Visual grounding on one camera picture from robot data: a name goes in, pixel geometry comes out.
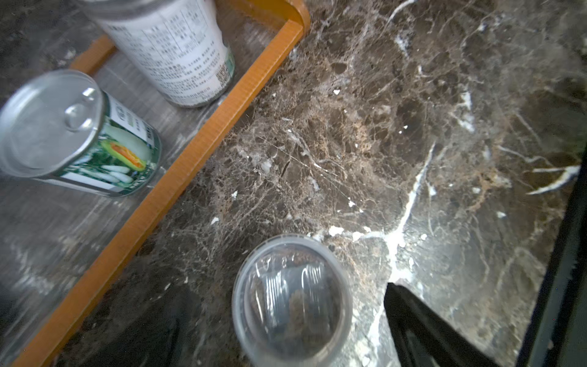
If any white text label jar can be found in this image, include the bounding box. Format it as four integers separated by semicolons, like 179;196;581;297
78;0;235;108

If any green vegetable tin can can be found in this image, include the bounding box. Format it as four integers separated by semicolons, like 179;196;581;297
1;70;161;197

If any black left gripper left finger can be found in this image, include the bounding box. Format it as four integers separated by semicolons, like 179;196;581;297
82;285;200;366

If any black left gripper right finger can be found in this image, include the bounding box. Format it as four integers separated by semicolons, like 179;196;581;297
384;283;496;366

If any orange three-tier shelf rack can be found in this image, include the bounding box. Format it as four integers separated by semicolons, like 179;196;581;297
1;1;310;366

